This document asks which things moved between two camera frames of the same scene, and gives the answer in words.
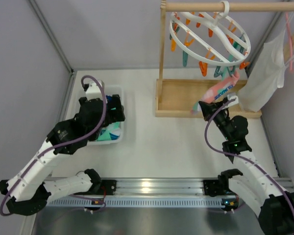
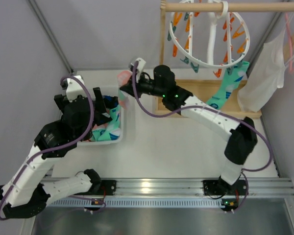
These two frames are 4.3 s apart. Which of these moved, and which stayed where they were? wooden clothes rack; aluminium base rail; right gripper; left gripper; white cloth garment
Moved: left gripper; right gripper
Stayed: aluminium base rail; white cloth garment; wooden clothes rack
